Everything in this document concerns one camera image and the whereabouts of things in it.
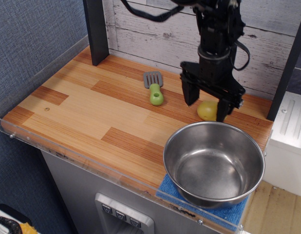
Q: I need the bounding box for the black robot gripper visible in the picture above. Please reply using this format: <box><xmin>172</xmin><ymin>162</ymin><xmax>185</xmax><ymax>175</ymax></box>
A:
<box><xmin>180</xmin><ymin>50</ymin><xmax>245</xmax><ymax>122</ymax></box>

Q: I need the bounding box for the yellow potato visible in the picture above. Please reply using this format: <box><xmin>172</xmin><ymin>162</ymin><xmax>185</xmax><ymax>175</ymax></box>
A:
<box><xmin>197</xmin><ymin>100</ymin><xmax>218</xmax><ymax>121</ymax></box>

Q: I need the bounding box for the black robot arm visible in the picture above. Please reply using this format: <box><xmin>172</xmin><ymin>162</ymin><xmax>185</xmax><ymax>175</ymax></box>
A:
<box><xmin>175</xmin><ymin>0</ymin><xmax>249</xmax><ymax>122</ymax></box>

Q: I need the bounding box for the stainless steel pot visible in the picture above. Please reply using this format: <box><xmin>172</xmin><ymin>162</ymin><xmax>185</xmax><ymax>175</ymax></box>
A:
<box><xmin>163</xmin><ymin>121</ymin><xmax>265</xmax><ymax>209</ymax></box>

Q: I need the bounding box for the white toy sink unit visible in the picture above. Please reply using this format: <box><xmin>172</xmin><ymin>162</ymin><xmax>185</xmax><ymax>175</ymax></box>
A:
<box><xmin>263</xmin><ymin>92</ymin><xmax>301</xmax><ymax>196</ymax></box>

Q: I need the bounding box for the blue cloth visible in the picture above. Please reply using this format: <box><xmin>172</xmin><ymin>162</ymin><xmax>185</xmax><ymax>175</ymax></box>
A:
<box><xmin>156</xmin><ymin>175</ymin><xmax>247</xmax><ymax>234</ymax></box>

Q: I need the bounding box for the silver dispenser panel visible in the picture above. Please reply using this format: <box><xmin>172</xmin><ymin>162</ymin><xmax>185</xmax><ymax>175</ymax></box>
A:
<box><xmin>95</xmin><ymin>193</ymin><xmax>155</xmax><ymax>234</ymax></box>

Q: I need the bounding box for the grey toy fridge cabinet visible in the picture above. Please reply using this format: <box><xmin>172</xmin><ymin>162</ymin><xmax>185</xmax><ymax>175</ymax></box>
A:
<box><xmin>42</xmin><ymin>152</ymin><xmax>236</xmax><ymax>234</ymax></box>

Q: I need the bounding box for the green handled grey spatula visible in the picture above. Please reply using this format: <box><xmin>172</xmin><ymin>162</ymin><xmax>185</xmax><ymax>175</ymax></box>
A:
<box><xmin>143</xmin><ymin>71</ymin><xmax>164</xmax><ymax>106</ymax></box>

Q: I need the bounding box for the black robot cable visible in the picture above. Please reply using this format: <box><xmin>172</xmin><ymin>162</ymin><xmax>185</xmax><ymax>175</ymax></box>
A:
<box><xmin>120</xmin><ymin>0</ymin><xmax>250</xmax><ymax>72</ymax></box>

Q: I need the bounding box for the black right vertical post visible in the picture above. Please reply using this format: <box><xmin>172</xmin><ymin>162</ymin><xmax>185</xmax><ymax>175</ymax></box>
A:
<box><xmin>266</xmin><ymin>22</ymin><xmax>301</xmax><ymax>121</ymax></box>

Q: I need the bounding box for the black vertical post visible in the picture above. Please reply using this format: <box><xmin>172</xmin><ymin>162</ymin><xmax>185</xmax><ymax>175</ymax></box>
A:
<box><xmin>83</xmin><ymin>0</ymin><xmax>110</xmax><ymax>66</ymax></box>
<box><xmin>266</xmin><ymin>22</ymin><xmax>301</xmax><ymax>121</ymax></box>

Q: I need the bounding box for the black left vertical post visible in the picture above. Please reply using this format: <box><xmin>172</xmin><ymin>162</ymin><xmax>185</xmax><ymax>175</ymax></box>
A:
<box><xmin>83</xmin><ymin>0</ymin><xmax>110</xmax><ymax>66</ymax></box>

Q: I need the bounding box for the clear acrylic guard rail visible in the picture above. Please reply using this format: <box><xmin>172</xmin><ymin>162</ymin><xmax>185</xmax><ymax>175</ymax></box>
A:
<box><xmin>0</xmin><ymin>36</ymin><xmax>274</xmax><ymax>234</ymax></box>

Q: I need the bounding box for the black braided hose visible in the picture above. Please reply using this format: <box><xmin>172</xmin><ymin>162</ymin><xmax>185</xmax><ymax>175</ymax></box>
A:
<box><xmin>0</xmin><ymin>214</ymin><xmax>22</xmax><ymax>234</ymax></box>

